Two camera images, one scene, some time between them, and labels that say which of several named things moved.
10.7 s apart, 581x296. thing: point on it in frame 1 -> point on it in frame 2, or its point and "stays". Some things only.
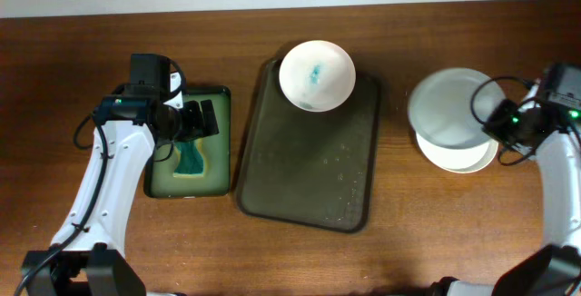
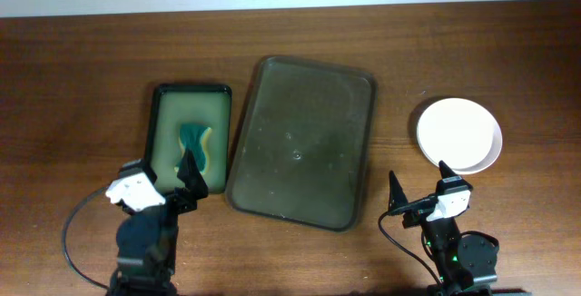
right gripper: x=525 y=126 -> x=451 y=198
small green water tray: x=160 y=181 stays
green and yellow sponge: x=190 y=161 stays
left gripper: x=193 y=110 -> x=192 y=179
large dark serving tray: x=309 y=167 stays
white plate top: x=317 y=76 -> x=457 y=132
